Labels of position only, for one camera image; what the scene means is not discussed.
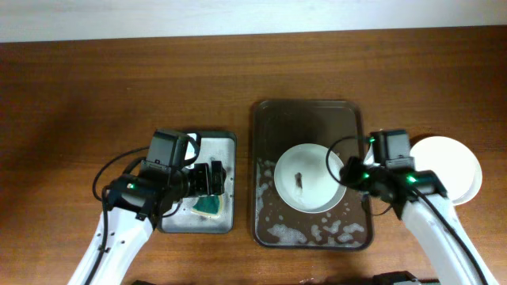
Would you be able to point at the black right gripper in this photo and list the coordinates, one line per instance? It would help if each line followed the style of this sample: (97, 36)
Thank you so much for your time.
(350, 169)

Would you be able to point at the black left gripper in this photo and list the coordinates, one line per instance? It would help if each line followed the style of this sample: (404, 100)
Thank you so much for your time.
(203, 187)

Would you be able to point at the white plate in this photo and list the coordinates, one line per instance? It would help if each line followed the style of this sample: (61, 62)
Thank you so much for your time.
(454, 163)

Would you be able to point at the green yellow sponge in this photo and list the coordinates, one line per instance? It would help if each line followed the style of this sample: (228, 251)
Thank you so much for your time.
(208, 206)

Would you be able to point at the pale green plate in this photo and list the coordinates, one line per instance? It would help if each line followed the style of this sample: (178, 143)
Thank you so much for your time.
(306, 176)

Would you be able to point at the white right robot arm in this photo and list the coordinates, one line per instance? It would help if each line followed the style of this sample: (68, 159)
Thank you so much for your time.
(421, 202)

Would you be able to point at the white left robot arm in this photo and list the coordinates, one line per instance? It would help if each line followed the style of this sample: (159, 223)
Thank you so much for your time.
(116, 242)

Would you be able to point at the small black soapy tray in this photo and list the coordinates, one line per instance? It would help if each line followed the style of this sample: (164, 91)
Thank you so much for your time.
(214, 146)

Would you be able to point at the brown serving tray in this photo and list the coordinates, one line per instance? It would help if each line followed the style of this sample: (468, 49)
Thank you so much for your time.
(280, 125)

